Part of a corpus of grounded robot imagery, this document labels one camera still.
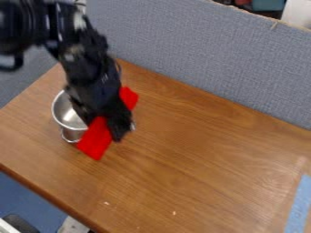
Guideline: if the red rectangular block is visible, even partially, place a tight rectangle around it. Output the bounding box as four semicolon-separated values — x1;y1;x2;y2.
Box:
75;86;138;160

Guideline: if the grey fabric partition panel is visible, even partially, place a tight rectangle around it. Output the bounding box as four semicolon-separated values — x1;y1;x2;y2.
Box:
86;0;311;130

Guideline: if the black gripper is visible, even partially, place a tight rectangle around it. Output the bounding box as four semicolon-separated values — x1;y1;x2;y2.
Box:
61;56;134;142

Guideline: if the shiny metal pot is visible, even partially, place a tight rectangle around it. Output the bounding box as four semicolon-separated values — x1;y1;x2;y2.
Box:
50;91;87;144

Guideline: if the blue tape strip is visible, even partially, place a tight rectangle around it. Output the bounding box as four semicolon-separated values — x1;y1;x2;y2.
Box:
284;175;311;233

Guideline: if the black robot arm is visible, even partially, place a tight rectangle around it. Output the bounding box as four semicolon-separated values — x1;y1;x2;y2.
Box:
0;0;133;142

